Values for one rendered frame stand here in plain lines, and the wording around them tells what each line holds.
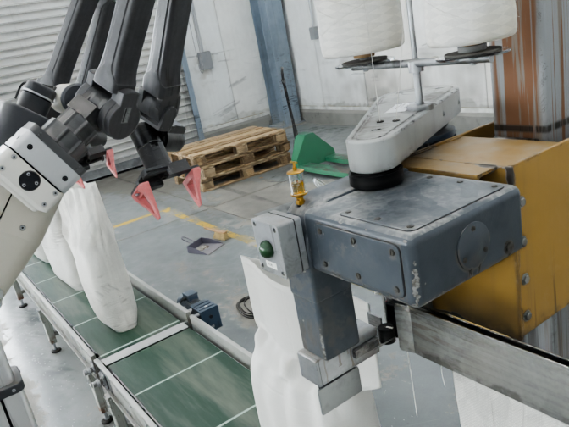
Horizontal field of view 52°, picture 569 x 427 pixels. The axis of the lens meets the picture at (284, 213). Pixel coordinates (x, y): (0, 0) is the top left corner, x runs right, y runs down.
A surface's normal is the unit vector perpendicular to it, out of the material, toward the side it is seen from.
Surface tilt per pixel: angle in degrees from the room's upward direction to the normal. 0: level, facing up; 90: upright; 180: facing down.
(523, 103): 90
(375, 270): 90
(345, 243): 90
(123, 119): 120
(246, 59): 90
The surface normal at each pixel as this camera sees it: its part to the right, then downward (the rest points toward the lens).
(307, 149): 0.51, -0.08
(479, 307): -0.80, 0.32
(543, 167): 0.57, 0.15
